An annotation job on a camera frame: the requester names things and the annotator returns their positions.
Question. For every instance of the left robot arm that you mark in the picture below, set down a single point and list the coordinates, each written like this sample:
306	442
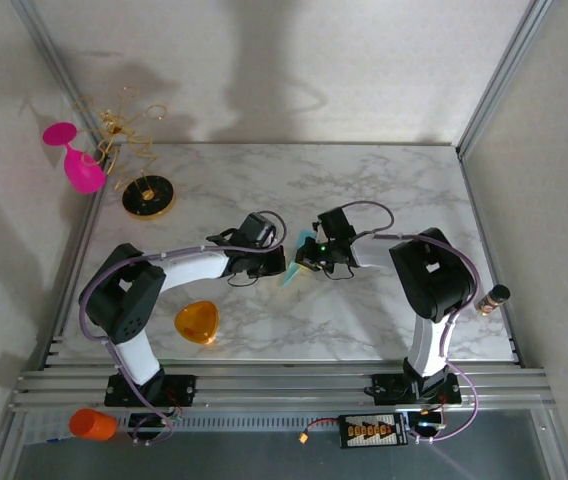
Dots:
124	300

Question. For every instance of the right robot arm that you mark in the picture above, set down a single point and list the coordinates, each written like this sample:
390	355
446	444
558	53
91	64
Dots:
434	280

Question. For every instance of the orange triangular bowl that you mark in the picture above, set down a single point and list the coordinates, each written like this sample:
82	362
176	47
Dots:
198	322

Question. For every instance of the small black-capped spice bottle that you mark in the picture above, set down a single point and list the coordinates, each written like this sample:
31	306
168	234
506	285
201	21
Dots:
491	299

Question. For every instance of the black power distribution board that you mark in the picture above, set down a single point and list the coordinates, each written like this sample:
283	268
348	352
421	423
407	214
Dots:
371	431

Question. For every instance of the pink plastic wine glass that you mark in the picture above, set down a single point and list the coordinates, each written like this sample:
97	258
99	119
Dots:
84	172

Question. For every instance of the small black controller board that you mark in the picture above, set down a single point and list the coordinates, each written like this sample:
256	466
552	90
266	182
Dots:
426	420
146	422

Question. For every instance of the orange plastic cup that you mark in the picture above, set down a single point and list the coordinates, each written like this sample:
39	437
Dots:
91	425

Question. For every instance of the wide aluminium mounting rail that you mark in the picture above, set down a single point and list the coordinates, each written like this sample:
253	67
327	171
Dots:
284	387

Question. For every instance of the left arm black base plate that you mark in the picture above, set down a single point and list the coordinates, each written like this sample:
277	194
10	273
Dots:
179	387

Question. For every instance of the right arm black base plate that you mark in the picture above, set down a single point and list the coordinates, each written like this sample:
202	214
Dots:
389	389

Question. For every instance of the aluminium frame post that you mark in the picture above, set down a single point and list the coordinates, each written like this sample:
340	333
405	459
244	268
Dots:
499	75
54	60

